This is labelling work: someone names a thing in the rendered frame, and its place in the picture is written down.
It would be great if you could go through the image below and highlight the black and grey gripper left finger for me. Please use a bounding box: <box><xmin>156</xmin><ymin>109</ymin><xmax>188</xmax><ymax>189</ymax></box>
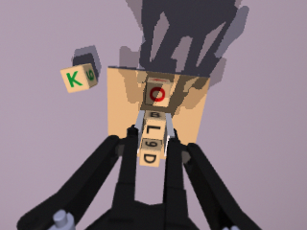
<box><xmin>16</xmin><ymin>110</ymin><xmax>145</xmax><ymax>230</ymax></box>

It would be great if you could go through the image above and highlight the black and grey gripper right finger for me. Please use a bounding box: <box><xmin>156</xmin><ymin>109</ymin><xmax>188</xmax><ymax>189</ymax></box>
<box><xmin>162</xmin><ymin>113</ymin><xmax>262</xmax><ymax>230</ymax></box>

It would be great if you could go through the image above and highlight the tan flat mat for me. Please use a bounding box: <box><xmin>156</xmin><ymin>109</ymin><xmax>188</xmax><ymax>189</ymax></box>
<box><xmin>107</xmin><ymin>68</ymin><xmax>210</xmax><ymax>145</ymax></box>

